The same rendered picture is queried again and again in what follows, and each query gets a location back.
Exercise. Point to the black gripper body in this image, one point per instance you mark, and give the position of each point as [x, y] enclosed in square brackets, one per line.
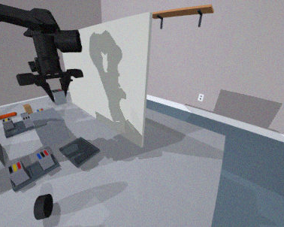
[49, 63]

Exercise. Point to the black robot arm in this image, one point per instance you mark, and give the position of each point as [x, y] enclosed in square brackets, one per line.
[44, 30]

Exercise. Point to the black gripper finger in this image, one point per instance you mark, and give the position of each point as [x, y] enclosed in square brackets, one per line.
[46, 87]
[64, 85]

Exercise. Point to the dark grey cylinder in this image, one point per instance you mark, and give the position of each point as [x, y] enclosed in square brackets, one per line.
[43, 206]

